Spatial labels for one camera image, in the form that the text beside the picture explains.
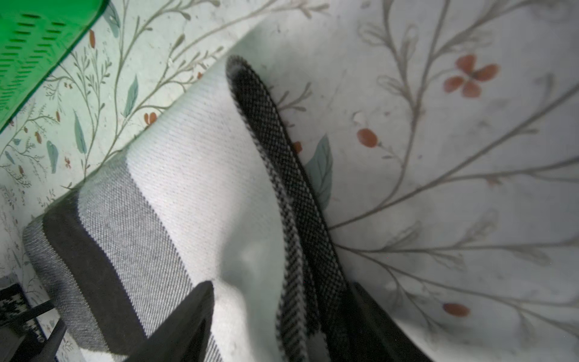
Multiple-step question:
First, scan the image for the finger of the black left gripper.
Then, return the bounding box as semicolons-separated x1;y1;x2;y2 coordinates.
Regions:
8;301;66;361

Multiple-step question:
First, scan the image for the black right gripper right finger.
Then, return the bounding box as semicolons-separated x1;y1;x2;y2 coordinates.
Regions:
345;282;431;362

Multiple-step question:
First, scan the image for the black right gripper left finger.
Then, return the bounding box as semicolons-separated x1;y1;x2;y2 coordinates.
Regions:
128;281;214;362

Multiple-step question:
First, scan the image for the grey black checked scarf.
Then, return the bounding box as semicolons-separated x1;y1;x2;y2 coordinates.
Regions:
22;55;354;362

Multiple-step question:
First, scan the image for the small houndstooth scarf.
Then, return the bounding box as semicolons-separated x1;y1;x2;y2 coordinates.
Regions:
1;284;46;344

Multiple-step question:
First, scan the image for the green plastic basket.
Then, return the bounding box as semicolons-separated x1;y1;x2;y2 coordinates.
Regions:
1;0;108;129

